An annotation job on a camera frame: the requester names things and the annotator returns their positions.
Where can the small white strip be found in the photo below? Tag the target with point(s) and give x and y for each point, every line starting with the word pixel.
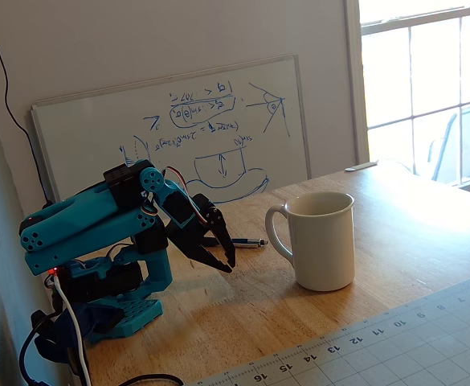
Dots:
pixel 361 166

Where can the cream ceramic mug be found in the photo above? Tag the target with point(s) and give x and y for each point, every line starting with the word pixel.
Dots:
pixel 323 249

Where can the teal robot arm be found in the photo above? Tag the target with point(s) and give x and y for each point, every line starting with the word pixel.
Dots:
pixel 82 209

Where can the grey gridded cutting mat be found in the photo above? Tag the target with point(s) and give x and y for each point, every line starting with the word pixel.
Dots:
pixel 419 346

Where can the dark blue mechanical pen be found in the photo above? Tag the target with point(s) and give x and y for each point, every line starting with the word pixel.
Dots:
pixel 250 241

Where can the dark blue table clamp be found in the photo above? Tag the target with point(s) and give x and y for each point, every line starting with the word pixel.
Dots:
pixel 94 317

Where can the white framed window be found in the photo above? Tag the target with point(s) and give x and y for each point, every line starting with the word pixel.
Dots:
pixel 355 80

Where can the whiteboard with blue writing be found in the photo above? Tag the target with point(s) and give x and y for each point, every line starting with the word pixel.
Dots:
pixel 98 132

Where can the controller board with red light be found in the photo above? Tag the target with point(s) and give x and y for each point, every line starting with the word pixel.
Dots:
pixel 54 272

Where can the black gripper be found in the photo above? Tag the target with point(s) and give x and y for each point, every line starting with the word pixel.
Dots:
pixel 198 236

